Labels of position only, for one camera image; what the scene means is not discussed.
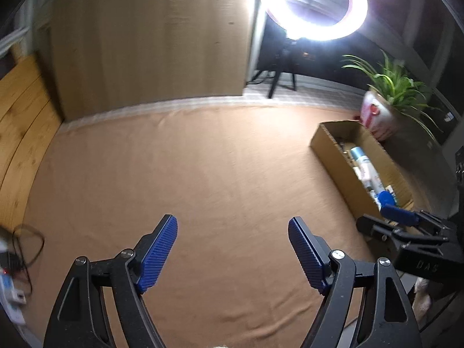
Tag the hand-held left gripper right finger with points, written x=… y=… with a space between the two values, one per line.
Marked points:
x=307 y=255

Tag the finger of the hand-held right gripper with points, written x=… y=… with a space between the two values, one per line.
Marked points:
x=398 y=215
x=377 y=226

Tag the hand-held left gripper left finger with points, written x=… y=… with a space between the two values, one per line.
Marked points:
x=158 y=253

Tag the white bottle with blue cap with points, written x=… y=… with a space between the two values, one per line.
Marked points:
x=364 y=166

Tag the cardboard box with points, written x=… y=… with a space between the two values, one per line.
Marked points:
x=333 y=159

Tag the person's pale clothing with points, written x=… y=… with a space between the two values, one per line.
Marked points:
x=422 y=297

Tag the white and red flower pot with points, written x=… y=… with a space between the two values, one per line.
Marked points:
x=377 y=116

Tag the green spider plant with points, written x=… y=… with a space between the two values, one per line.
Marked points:
x=395 y=83

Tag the checked cloth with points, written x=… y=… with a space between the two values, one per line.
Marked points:
x=308 y=96

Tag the white power strip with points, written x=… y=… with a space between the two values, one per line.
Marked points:
x=9 y=290

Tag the light wooden panel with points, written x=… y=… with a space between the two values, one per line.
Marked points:
x=145 y=43

